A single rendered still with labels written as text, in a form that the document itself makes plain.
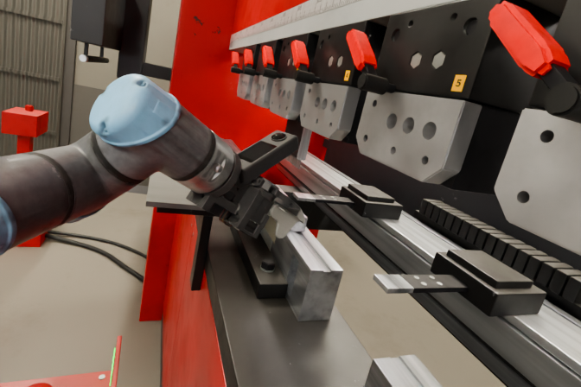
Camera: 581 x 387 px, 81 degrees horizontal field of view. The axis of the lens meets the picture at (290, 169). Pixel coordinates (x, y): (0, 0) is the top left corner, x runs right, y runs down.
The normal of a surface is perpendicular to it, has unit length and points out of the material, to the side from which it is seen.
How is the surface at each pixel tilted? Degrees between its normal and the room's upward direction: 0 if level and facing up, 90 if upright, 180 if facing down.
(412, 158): 90
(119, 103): 60
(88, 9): 90
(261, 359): 0
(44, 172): 38
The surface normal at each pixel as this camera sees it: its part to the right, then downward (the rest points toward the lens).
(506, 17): -0.92, -0.12
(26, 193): 0.94, -0.29
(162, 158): 0.30, 0.75
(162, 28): 0.24, 0.27
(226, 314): 0.22, -0.95
